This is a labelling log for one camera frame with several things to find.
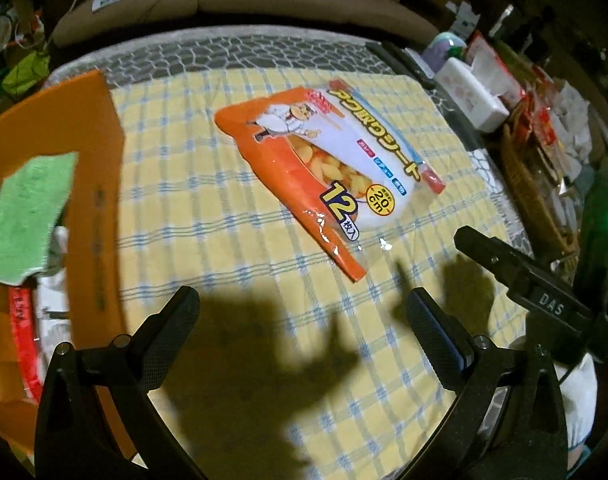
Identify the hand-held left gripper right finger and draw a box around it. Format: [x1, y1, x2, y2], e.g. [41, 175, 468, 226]
[406, 287, 567, 480]

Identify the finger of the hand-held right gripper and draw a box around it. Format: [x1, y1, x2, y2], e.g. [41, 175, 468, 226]
[454, 225, 538, 302]

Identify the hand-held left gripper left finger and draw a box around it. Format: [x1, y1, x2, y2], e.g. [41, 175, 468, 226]
[34, 285, 201, 480]

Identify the orange-lined cardboard box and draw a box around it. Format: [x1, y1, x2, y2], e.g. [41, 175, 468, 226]
[0, 70, 140, 467]

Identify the green sponge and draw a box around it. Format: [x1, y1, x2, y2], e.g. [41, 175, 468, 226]
[0, 151, 80, 284]

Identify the orange sheet packet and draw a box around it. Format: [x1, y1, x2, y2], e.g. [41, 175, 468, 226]
[214, 77, 445, 285]

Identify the person's right hand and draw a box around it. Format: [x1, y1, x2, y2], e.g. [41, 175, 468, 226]
[554, 354, 599, 454]

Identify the brown wicker basket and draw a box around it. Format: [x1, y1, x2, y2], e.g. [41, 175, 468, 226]
[499, 125, 583, 262]

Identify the dark device with green light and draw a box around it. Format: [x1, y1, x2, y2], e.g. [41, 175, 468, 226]
[574, 175, 608, 313]

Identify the yellow checkered tablecloth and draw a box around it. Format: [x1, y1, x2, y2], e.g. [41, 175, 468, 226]
[108, 67, 533, 480]

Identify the white tissue box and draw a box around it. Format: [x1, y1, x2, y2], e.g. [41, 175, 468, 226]
[434, 57, 511, 134]

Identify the red and white packet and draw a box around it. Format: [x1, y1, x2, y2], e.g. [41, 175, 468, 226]
[469, 32, 526, 107]

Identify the lavender round container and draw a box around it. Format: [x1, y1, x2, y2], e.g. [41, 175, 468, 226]
[426, 32, 468, 67]

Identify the green bag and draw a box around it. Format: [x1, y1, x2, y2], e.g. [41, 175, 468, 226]
[4, 52, 52, 102]

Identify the brown sofa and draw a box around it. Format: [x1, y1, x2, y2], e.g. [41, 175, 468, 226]
[48, 0, 441, 49]

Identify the white paper sheet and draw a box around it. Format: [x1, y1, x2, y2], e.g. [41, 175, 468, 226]
[91, 0, 161, 14]

